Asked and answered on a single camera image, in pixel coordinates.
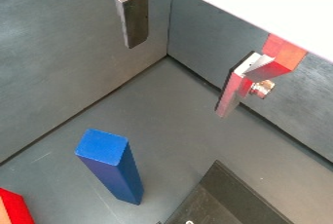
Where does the blue rectangular block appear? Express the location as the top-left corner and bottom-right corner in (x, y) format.
(75, 129), (145, 205)

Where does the red shape sorting board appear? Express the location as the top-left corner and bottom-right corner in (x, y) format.
(0, 188), (35, 224)

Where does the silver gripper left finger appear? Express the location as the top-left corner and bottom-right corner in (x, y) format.
(116, 0), (149, 49)

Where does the black curved holder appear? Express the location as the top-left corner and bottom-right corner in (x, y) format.
(157, 160), (295, 224)

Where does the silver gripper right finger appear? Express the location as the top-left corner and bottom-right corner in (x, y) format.
(216, 34), (308, 118)

